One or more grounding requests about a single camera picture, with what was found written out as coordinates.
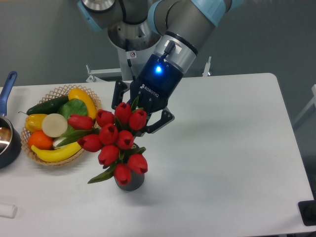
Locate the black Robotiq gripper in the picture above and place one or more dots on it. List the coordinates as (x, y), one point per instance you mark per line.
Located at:
(154, 85)

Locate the red tulip bouquet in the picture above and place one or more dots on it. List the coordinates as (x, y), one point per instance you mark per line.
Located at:
(114, 135)

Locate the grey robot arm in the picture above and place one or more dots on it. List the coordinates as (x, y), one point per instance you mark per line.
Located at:
(157, 41)

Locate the dark grey ribbed vase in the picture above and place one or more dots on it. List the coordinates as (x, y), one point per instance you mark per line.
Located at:
(129, 174)

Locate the green bok choy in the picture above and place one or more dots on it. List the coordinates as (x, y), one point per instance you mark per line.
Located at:
(72, 107)

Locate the yellow zucchini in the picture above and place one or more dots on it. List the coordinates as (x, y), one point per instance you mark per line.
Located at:
(77, 93)

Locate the beige round disc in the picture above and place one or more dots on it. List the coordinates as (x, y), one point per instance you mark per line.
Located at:
(54, 125)

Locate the green cucumber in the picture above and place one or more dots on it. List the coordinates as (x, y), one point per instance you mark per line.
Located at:
(47, 107)

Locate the woven wicker basket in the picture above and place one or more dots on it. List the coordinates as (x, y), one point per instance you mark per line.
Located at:
(53, 94)

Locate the long yellow squash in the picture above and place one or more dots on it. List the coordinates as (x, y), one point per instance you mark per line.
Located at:
(57, 155)

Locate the orange fruit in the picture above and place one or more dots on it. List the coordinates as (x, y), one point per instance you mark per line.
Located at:
(40, 140)

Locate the yellow bell pepper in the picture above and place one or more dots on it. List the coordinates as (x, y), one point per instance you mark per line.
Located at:
(33, 122)

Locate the white furniture piece right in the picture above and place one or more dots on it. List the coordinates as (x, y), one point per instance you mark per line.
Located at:
(306, 112)

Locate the white cylinder object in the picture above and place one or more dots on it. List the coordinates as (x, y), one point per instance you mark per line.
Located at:
(8, 210)

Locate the black device at table edge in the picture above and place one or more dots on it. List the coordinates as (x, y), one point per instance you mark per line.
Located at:
(308, 212)

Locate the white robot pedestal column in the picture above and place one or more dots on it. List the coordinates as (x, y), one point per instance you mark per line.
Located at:
(132, 62)

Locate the white metal base frame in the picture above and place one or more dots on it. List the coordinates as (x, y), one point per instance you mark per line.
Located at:
(115, 73)

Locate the blue handled saucepan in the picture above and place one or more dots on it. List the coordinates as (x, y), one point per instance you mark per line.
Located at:
(10, 142)

